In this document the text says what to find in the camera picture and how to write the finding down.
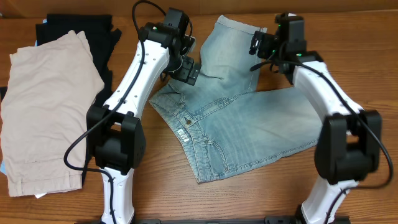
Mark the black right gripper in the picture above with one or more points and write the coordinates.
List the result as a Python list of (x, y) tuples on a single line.
[(258, 42)]

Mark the light blue denim shorts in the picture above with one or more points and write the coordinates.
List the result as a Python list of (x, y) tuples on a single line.
[(227, 127)]

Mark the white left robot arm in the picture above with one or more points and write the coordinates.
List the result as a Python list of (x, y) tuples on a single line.
[(116, 138)]

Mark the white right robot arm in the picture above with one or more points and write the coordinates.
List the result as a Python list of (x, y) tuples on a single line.
[(348, 146)]

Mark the black folded garment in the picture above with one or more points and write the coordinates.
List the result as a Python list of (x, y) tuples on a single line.
[(102, 46)]

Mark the beige folded shorts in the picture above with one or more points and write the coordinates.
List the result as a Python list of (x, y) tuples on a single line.
[(43, 118)]

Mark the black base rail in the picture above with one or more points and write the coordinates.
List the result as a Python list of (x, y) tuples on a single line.
[(211, 221)]

